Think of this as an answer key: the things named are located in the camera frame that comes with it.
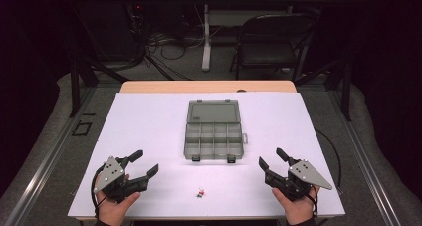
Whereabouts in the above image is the thin black floor cable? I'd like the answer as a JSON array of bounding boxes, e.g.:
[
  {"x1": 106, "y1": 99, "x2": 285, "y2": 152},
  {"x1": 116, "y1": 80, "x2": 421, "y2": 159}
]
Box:
[{"x1": 313, "y1": 127, "x2": 343, "y2": 190}]

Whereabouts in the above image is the white table board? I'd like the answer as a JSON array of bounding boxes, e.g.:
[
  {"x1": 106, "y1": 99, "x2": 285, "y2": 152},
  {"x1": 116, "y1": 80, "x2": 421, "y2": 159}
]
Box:
[{"x1": 67, "y1": 92, "x2": 346, "y2": 219}]

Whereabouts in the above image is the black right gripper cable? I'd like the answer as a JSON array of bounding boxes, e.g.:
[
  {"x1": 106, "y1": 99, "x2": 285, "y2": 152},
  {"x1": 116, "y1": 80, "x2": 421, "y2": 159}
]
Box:
[{"x1": 305, "y1": 185, "x2": 320, "y2": 218}]

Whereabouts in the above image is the clear grey compartment box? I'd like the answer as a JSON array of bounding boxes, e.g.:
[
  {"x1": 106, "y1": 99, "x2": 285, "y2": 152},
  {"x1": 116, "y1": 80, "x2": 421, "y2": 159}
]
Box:
[{"x1": 183, "y1": 99, "x2": 249, "y2": 164}]

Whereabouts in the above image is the black metal stand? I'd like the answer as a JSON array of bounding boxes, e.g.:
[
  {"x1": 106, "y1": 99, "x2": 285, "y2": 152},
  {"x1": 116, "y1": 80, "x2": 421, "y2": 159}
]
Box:
[
  {"x1": 293, "y1": 58, "x2": 353, "y2": 122},
  {"x1": 68, "y1": 53, "x2": 130, "y2": 118}
]

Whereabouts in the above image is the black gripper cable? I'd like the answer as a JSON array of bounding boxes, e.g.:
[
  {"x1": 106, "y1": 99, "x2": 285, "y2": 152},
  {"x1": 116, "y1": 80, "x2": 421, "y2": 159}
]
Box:
[
  {"x1": 90, "y1": 164, "x2": 107, "y2": 219},
  {"x1": 305, "y1": 185, "x2": 320, "y2": 218}
]

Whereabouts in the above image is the aluminium floor rail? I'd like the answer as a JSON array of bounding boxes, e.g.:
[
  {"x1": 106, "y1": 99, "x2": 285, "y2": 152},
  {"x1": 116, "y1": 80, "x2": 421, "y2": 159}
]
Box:
[
  {"x1": 3, "y1": 86, "x2": 98, "y2": 226},
  {"x1": 326, "y1": 90, "x2": 402, "y2": 226}
]

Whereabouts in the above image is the black folding chair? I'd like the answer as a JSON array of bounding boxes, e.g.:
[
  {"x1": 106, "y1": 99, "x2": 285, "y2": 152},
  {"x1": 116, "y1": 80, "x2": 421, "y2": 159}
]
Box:
[{"x1": 229, "y1": 12, "x2": 317, "y2": 82}]

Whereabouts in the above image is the bundle of floor cables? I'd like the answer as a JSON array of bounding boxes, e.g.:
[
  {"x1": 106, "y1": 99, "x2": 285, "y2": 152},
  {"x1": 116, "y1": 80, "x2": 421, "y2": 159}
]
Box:
[{"x1": 127, "y1": 3, "x2": 222, "y2": 81}]

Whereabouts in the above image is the person's left hand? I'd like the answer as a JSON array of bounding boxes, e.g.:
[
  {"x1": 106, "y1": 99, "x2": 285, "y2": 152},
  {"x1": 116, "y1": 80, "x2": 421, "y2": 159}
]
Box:
[{"x1": 94, "y1": 173, "x2": 142, "y2": 226}]

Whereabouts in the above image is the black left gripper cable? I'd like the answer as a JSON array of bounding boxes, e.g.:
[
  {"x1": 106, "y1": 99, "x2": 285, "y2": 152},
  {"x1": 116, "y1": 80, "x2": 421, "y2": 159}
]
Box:
[{"x1": 90, "y1": 164, "x2": 107, "y2": 219}]

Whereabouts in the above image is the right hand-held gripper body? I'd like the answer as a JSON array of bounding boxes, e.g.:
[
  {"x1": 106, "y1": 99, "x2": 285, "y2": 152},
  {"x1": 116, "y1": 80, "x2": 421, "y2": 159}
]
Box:
[{"x1": 264, "y1": 157, "x2": 333, "y2": 202}]

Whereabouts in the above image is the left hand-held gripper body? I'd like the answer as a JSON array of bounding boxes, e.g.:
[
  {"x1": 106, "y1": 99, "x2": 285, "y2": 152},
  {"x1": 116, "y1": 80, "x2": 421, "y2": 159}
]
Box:
[{"x1": 94, "y1": 155, "x2": 149, "y2": 204}]

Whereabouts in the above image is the person's right hand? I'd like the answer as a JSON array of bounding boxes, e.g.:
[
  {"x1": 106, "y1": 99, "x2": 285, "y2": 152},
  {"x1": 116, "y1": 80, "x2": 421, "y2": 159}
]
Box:
[{"x1": 271, "y1": 184, "x2": 321, "y2": 226}]

